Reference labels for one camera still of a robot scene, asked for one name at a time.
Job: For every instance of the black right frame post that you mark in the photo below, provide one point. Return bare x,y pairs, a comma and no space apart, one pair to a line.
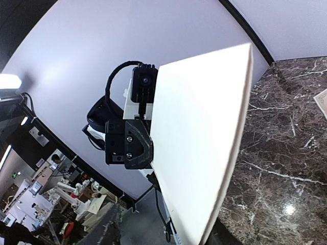
244,24

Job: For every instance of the person in black shirt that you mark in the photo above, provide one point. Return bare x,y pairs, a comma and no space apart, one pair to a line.
56,159

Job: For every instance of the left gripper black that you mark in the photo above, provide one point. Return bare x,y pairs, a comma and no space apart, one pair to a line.
128,143

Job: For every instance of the beige lined letter sheet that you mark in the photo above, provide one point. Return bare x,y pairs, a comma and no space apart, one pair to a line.
320,100

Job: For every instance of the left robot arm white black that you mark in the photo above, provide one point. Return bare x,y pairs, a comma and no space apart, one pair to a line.
100,113

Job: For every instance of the beige letter paper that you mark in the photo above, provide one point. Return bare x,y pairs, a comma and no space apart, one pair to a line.
198,117

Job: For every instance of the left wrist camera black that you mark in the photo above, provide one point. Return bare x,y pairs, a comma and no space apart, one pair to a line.
143,83

